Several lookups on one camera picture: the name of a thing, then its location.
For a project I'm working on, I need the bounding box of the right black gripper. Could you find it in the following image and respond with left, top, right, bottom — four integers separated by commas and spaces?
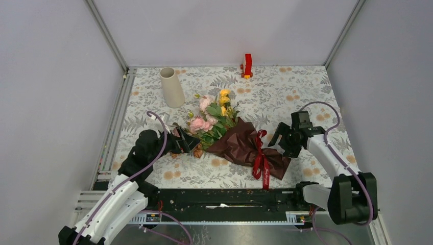
268, 121, 302, 159

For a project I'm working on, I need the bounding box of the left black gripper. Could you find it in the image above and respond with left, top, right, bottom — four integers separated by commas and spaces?
149, 126, 201, 162

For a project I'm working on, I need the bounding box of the brown flower bouquet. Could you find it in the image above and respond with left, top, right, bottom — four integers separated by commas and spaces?
186, 89, 291, 180

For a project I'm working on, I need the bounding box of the red printed ribbon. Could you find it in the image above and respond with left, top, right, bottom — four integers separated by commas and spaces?
252, 130, 270, 190

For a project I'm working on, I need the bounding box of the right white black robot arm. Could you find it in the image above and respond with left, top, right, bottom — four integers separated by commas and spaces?
268, 111, 378, 225

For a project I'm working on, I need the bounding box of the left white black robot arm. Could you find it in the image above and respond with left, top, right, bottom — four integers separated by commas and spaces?
58, 127, 200, 244

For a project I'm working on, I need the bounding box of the beige ceramic vase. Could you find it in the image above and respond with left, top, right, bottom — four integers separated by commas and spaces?
160, 67, 185, 108

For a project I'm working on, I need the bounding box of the floral patterned tablecloth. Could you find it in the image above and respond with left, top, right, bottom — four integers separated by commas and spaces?
107, 66, 357, 188

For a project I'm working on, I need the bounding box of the red yellow toy block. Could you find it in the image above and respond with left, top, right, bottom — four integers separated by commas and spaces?
240, 53, 253, 79

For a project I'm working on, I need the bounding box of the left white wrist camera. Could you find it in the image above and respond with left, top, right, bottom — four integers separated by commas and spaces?
160, 113, 171, 133

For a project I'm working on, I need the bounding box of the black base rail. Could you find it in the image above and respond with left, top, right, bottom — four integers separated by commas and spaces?
131, 188, 315, 225

